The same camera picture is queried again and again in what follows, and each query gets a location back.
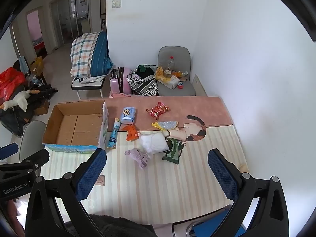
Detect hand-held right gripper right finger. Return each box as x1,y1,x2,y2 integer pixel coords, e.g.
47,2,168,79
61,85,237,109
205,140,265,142
208,149,289,237

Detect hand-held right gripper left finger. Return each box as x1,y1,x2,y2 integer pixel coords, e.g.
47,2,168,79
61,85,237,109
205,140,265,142
26,148,107,237

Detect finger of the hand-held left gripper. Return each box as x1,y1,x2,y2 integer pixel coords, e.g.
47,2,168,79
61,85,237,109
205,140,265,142
22,149,50,171
0,143,19,161

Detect long blue snack packet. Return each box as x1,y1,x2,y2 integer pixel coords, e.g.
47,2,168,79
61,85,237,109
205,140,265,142
107,117,122,150

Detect cardboard box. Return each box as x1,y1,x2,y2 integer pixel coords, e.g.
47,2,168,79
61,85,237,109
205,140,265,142
42,100,109,154

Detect silver fish-shaped pouch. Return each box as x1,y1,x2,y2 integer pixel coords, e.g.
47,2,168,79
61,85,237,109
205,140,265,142
151,120,181,131

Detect person's left forearm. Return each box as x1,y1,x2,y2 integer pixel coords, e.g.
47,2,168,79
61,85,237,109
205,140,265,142
5,199,26,237

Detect white plastic chair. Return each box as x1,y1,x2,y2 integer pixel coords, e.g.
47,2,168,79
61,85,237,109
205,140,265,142
19,120,47,164

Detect black bag pile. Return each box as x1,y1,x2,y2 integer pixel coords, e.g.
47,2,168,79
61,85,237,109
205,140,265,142
0,84,58,137

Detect white goose plush toy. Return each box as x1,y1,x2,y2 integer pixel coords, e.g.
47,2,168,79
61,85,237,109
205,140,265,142
0,90,40,112

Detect purple plush toy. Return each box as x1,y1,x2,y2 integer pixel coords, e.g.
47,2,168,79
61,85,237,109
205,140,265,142
124,148,150,170

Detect green snack packet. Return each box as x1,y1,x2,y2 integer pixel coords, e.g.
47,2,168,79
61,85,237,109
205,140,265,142
162,138,185,165

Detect dark fleece clothing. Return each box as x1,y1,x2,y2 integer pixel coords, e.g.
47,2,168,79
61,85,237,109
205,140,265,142
64,214,157,237

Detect orange snack packet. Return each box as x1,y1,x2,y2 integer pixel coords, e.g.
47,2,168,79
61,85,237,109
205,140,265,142
121,125,140,142

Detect blue tissue pack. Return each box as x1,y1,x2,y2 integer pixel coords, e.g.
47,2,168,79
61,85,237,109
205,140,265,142
120,107,137,124

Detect red plastic bag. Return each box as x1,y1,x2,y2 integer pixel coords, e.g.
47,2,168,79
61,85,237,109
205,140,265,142
0,67,27,102

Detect white plastic bag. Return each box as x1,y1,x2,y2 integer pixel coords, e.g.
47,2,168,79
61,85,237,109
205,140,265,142
138,132,169,155

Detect white metal chair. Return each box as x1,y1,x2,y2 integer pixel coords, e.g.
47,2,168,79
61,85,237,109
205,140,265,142
71,75,109,100

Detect light blue cloth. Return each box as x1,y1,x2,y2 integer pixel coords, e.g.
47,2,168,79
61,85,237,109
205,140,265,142
18,56,30,73

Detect yellow paper bag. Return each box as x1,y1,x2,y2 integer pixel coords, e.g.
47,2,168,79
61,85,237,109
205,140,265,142
30,56,44,76

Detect red snack packet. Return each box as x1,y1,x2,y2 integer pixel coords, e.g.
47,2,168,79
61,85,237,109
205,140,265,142
146,101,171,120

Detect white board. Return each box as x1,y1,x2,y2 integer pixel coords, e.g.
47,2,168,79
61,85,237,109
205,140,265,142
193,74,208,97

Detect pink suitcase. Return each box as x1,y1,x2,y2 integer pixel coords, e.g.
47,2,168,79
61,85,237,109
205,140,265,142
109,67,132,95

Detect white packets at top left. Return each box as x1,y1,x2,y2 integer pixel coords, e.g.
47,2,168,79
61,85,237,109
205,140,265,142
126,65,160,97

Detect white wrapped box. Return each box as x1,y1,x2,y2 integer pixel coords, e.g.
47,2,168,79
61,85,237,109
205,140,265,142
158,75,180,89

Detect plaid folded quilt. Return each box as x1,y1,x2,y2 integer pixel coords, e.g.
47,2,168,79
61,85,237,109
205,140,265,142
70,32,100,79

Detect blue striped folded quilt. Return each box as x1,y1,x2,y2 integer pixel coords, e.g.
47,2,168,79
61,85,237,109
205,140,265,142
90,32,114,77

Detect grey padded chair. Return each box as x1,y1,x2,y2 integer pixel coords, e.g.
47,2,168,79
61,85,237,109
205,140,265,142
157,46,197,97

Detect glass sliding door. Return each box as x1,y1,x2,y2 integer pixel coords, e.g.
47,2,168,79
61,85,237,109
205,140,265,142
49,0,89,45

